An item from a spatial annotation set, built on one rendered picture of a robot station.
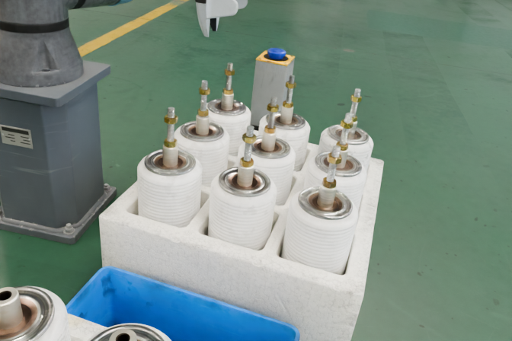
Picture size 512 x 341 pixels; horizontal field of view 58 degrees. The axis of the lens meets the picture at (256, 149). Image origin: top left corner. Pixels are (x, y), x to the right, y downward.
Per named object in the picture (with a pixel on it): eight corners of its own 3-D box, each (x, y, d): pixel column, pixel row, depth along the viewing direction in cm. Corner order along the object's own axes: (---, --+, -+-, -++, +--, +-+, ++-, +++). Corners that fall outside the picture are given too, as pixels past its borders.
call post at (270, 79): (241, 183, 113) (254, 59, 98) (251, 170, 119) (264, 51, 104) (270, 190, 111) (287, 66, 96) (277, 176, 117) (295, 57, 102)
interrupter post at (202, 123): (212, 133, 80) (212, 116, 78) (202, 138, 78) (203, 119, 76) (201, 129, 81) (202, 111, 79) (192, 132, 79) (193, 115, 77)
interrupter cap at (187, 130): (232, 133, 80) (233, 130, 80) (203, 148, 75) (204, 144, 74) (200, 119, 84) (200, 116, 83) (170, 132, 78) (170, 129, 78)
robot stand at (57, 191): (-16, 226, 90) (-48, 80, 75) (41, 177, 106) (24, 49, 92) (73, 245, 87) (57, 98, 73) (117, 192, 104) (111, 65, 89)
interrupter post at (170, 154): (158, 165, 69) (158, 146, 67) (168, 158, 71) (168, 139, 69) (172, 170, 68) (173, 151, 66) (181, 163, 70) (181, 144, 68)
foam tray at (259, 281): (104, 304, 76) (97, 215, 68) (200, 186, 109) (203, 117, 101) (337, 385, 67) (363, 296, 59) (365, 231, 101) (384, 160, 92)
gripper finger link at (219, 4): (232, 43, 66) (239, -25, 63) (192, 36, 67) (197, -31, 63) (237, 41, 69) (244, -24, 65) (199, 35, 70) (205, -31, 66)
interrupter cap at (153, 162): (133, 167, 67) (133, 164, 67) (163, 147, 73) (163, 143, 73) (177, 183, 65) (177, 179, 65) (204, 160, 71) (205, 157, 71)
